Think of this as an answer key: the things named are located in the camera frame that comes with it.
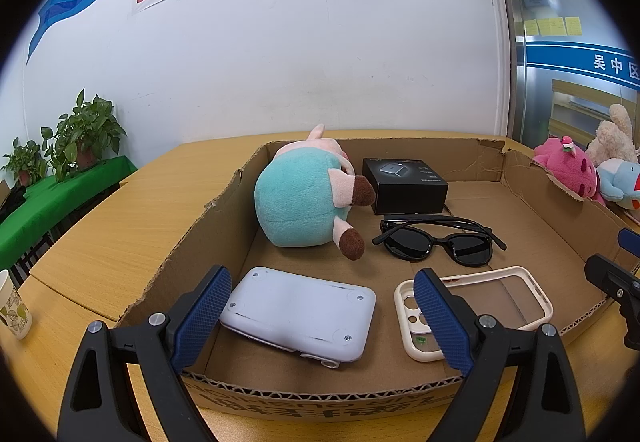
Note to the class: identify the teal and pink plush pig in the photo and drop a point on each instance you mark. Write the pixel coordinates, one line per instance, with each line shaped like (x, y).
(295, 202)

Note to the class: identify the small black product box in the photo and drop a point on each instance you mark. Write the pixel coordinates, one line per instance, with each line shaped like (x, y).
(405, 192)

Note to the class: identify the black chair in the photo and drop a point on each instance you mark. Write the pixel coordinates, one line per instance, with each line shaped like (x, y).
(12, 199)

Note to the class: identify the printed paper cup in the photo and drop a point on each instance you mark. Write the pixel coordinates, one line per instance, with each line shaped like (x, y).
(12, 312)

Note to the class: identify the brown cardboard box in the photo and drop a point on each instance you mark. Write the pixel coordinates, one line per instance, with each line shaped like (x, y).
(470, 202)

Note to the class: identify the blue glass door stripe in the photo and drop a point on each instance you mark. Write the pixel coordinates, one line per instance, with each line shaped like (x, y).
(580, 61)

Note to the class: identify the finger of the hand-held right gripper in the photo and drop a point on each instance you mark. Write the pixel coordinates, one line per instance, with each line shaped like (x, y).
(611, 278)
(629, 240)

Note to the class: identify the metal door frame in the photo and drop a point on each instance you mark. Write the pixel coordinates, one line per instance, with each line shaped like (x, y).
(515, 71)

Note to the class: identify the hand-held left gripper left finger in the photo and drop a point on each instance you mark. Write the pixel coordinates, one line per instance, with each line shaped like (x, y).
(200, 317)

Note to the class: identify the cream clear phone case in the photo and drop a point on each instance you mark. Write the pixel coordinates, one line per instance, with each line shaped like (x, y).
(401, 309)

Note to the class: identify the green tablecloth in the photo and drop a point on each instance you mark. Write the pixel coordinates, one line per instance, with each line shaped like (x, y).
(45, 207)

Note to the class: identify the large potted green plant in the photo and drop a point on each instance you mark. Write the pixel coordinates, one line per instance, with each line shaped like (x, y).
(85, 126)

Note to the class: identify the black sunglasses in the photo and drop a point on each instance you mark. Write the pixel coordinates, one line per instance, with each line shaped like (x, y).
(405, 244)

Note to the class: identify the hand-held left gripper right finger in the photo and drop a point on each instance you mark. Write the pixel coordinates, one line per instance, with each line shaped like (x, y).
(442, 317)

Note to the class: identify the white rounded plastic device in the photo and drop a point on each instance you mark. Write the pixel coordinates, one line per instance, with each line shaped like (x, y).
(300, 307)

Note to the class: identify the small potted green plant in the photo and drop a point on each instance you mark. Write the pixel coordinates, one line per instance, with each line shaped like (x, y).
(25, 161)

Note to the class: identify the light blue plush toy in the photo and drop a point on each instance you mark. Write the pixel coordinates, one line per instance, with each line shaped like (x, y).
(617, 182)

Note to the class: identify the pink plush bear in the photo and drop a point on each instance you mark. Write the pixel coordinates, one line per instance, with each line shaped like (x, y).
(565, 171)

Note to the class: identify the beige plush toy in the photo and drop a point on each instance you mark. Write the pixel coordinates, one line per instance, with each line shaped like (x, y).
(612, 136)

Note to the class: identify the yellow sticky note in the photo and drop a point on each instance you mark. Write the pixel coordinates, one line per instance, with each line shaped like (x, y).
(573, 25)
(531, 27)
(543, 26)
(556, 25)

